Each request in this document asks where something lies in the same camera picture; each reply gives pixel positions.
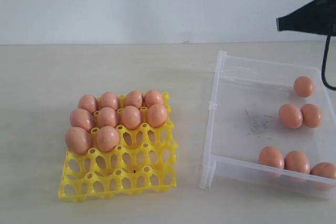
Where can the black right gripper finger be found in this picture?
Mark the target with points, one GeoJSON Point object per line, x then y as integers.
{"type": "Point", "coordinates": [309, 18]}

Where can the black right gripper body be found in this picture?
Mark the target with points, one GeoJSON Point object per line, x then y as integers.
{"type": "Point", "coordinates": [325, 24]}

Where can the brown egg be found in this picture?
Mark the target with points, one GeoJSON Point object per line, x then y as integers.
{"type": "Point", "coordinates": [153, 97]}
{"type": "Point", "coordinates": [271, 156]}
{"type": "Point", "coordinates": [83, 119]}
{"type": "Point", "coordinates": [78, 140]}
{"type": "Point", "coordinates": [324, 169]}
{"type": "Point", "coordinates": [107, 139]}
{"type": "Point", "coordinates": [312, 115]}
{"type": "Point", "coordinates": [297, 161]}
{"type": "Point", "coordinates": [291, 116]}
{"type": "Point", "coordinates": [131, 117]}
{"type": "Point", "coordinates": [304, 86]}
{"type": "Point", "coordinates": [107, 117]}
{"type": "Point", "coordinates": [89, 103]}
{"type": "Point", "coordinates": [109, 99]}
{"type": "Point", "coordinates": [134, 98]}
{"type": "Point", "coordinates": [156, 115]}

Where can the clear plastic bin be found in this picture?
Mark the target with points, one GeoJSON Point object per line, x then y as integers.
{"type": "Point", "coordinates": [243, 119]}

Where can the yellow plastic egg tray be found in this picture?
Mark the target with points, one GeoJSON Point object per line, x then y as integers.
{"type": "Point", "coordinates": [142, 161]}

